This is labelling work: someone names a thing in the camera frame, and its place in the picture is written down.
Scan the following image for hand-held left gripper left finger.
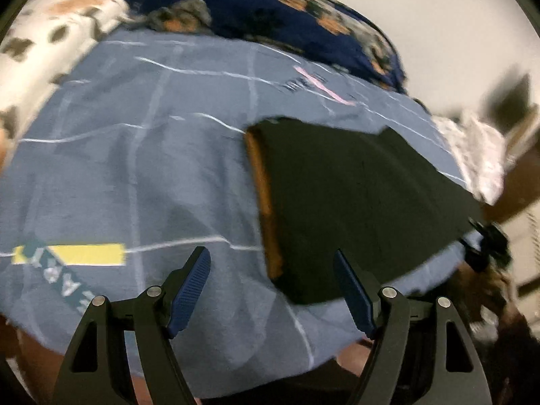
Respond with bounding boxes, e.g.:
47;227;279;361
53;245;212;405

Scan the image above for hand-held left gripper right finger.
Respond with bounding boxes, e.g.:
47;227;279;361
332;249;492;405

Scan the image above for black pants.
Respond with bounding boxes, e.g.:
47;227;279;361
245;116;486;306

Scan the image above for wooden furniture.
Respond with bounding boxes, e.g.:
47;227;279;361
481;74;540;222

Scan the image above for white patterned cloth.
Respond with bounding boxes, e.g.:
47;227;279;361
434;110;507;203

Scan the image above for blue grid bed sheet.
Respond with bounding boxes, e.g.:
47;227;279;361
0;29;482;399

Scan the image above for white floral pillow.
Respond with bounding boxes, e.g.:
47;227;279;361
0;0;131;173

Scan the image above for navy printed blanket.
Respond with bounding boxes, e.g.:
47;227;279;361
116;0;408;93

